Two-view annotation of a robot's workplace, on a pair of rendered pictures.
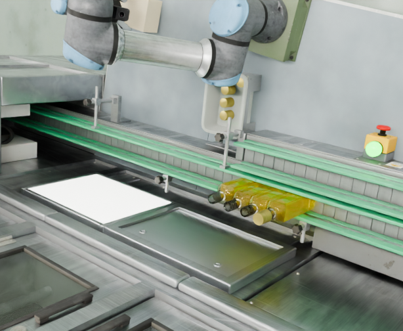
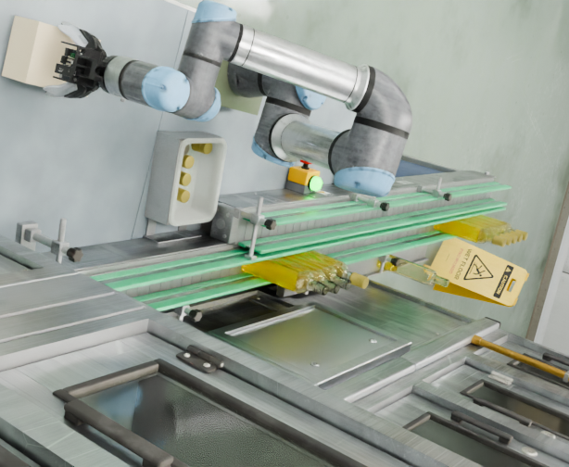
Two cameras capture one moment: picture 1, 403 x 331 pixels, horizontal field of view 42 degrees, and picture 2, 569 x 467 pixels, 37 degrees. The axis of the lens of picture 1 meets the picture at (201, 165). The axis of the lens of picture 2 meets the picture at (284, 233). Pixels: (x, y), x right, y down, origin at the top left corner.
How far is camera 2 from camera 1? 267 cm
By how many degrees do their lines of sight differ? 90
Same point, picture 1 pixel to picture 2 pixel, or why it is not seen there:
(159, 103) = (52, 210)
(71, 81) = not seen: outside the picture
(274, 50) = (250, 103)
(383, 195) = (331, 220)
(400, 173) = (340, 197)
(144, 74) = (22, 167)
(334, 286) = (352, 310)
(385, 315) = (389, 306)
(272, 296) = not seen: hidden behind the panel
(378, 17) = not seen: hidden behind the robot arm
